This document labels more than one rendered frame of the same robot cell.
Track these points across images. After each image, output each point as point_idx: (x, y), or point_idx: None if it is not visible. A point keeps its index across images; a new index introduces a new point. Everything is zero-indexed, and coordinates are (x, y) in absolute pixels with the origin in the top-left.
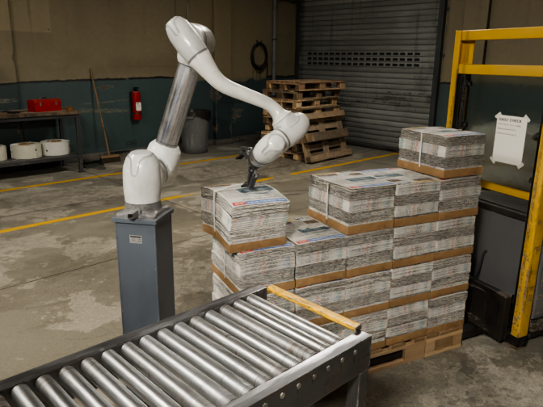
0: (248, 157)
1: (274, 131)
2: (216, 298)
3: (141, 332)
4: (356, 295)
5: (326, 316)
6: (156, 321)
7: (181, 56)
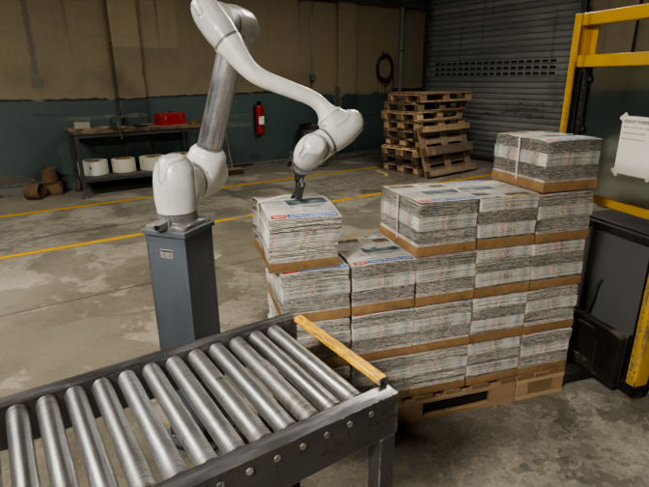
0: None
1: (317, 130)
2: None
3: (124, 366)
4: (428, 327)
5: (349, 361)
6: None
7: None
